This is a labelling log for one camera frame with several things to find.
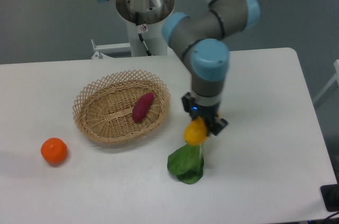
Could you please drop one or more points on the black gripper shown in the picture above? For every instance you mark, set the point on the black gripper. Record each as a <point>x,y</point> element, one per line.
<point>207,109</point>

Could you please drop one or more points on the yellow mango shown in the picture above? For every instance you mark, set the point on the yellow mango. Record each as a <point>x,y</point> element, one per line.
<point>196,132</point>

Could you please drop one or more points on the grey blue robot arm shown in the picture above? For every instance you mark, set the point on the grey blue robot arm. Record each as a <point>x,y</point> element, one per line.
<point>198,43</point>

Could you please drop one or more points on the woven wicker basket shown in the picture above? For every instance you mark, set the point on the woven wicker basket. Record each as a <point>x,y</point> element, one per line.
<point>103,109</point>

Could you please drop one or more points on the green bok choy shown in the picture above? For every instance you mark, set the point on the green bok choy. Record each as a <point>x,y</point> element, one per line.
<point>187,163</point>

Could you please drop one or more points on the purple sweet potato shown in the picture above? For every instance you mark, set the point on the purple sweet potato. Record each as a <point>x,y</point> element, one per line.
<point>141,107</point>

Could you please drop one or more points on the black device at table edge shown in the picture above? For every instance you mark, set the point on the black device at table edge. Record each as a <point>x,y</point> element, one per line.
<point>330,197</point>

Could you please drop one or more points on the orange mandarin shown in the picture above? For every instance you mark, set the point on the orange mandarin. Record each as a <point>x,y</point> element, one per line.
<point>54,151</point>

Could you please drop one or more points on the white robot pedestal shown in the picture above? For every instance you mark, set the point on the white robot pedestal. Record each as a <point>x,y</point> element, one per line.
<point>144,21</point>

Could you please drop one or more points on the white metal frame right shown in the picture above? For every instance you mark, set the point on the white metal frame right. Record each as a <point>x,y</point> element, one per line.
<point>328,89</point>

